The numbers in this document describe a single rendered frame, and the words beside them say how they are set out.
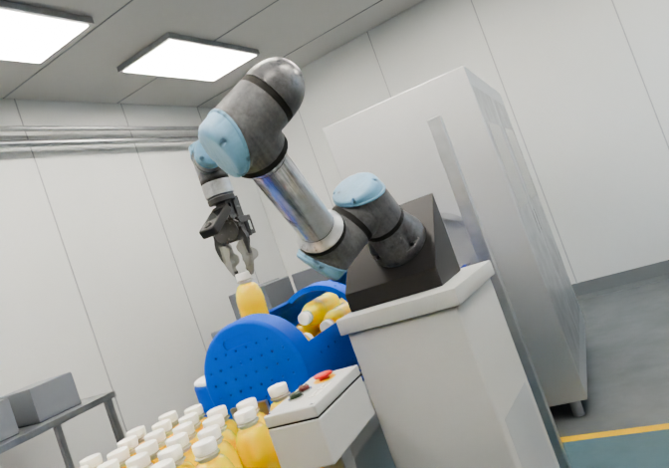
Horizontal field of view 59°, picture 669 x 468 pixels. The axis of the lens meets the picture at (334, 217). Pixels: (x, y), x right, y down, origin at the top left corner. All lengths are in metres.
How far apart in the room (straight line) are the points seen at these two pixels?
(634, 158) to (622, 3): 1.40
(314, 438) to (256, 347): 0.46
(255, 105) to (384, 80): 5.69
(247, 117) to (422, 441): 0.87
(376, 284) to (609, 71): 4.92
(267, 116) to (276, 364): 0.61
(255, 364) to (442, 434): 0.46
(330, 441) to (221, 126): 0.55
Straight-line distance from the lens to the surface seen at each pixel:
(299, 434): 1.02
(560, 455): 2.89
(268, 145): 1.07
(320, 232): 1.28
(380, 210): 1.38
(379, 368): 1.48
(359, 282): 1.52
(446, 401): 1.44
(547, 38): 6.28
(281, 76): 1.08
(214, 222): 1.47
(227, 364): 1.48
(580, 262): 6.31
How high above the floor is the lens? 1.33
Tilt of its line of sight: 2 degrees up
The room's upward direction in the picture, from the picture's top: 20 degrees counter-clockwise
